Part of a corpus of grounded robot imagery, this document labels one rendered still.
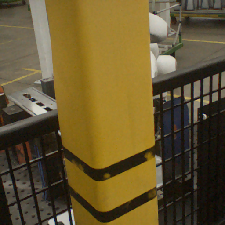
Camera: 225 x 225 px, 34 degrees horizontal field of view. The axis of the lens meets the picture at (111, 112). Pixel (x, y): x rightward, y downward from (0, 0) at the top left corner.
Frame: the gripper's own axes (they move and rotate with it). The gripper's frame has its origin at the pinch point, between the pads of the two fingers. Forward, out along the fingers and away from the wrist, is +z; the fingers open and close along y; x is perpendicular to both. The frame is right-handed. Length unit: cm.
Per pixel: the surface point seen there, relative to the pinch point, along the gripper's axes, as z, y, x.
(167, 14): 67, -480, -500
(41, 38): 41, -142, -402
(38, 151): 12.7, 22.0, -38.9
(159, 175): 9.6, -1.8, 14.9
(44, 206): 40, 25, -36
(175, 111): -20.1, 0.9, 26.6
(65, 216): 9.6, 35.3, 12.5
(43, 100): 10, -4, -88
